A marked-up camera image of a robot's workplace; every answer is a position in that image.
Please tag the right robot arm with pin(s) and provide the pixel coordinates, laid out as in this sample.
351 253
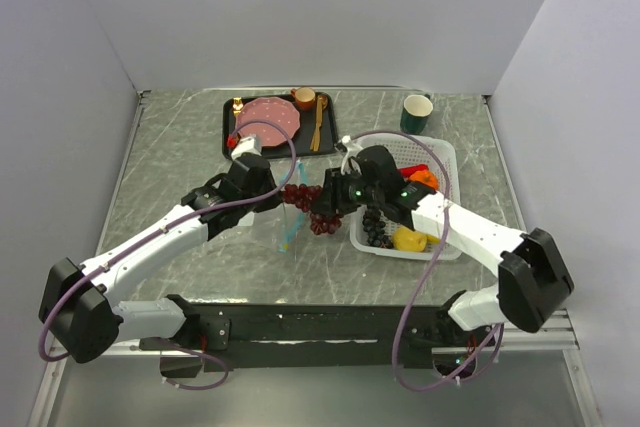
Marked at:
532 278

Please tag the gold knife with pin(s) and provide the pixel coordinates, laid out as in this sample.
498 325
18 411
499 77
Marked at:
316 135

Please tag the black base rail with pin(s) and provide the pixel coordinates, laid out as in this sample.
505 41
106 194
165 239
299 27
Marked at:
249 335

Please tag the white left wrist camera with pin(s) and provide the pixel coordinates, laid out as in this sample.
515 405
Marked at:
239 146

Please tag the orange small cup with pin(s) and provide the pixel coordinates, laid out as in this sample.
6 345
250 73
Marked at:
304 98

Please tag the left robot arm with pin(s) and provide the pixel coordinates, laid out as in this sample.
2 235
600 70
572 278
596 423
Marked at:
86 307

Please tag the gold fork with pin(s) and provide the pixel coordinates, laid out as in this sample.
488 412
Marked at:
237 107

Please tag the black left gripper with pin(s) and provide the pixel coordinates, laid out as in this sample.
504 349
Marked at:
268 204

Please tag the yellow banana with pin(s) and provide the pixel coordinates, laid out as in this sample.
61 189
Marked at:
432 239

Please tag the clear zip top bag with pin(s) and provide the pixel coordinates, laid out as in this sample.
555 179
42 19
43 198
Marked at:
276 230

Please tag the gold spoon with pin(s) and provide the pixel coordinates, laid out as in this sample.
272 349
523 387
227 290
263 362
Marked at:
322 101

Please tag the yellow lemon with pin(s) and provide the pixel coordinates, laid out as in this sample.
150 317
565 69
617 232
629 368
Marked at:
405 239

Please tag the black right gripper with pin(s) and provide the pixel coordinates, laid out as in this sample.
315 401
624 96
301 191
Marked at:
332 199

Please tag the pink dotted plate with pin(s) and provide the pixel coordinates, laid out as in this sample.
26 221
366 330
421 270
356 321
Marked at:
259 116

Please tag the dark purple grape bunch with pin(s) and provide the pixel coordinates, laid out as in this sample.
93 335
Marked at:
374 226

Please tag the red chili pepper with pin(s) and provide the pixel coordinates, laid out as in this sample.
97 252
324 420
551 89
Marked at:
411 170

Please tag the red grape bunch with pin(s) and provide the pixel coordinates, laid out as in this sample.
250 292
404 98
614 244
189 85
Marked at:
302 196

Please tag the black serving tray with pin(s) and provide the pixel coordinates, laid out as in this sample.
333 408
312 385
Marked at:
301 140

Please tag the dark green cup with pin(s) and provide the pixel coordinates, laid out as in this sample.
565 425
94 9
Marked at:
417 109

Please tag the white plastic basket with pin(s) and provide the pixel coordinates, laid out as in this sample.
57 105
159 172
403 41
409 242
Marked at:
441 160

